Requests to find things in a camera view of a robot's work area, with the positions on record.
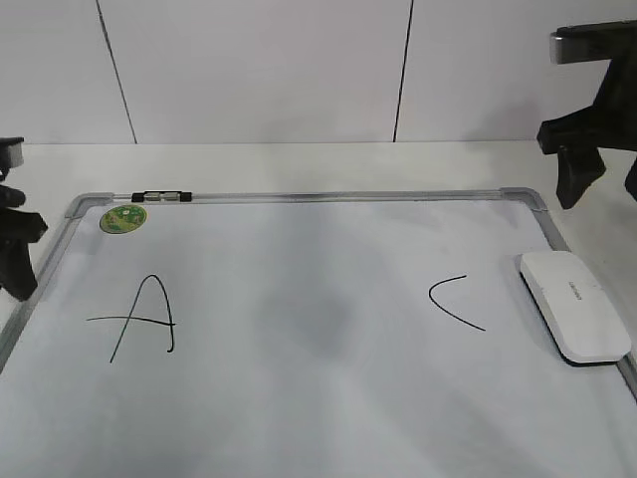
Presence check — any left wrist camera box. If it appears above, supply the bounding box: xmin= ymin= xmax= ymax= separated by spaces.
xmin=0 ymin=136 xmax=24 ymax=169

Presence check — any round green magnet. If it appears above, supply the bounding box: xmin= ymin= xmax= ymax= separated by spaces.
xmin=100 ymin=204 xmax=147 ymax=235

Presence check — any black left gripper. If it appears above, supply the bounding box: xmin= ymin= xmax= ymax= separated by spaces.
xmin=1 ymin=185 xmax=48 ymax=301

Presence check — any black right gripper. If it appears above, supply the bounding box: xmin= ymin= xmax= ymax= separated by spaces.
xmin=537 ymin=43 xmax=637 ymax=210

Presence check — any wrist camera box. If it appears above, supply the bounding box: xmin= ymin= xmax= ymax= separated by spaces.
xmin=550 ymin=20 xmax=636 ymax=65
xmin=0 ymin=136 xmax=24 ymax=169

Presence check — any black and silver hanger clip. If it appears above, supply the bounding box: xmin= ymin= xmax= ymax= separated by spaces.
xmin=131 ymin=190 xmax=193 ymax=203

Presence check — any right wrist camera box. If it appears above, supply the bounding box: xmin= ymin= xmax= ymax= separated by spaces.
xmin=550 ymin=20 xmax=636 ymax=65

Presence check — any white board with aluminium frame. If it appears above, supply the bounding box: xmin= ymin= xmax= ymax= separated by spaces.
xmin=1 ymin=188 xmax=636 ymax=477

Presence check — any white board eraser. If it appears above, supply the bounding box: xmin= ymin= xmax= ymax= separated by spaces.
xmin=520 ymin=250 xmax=632 ymax=365

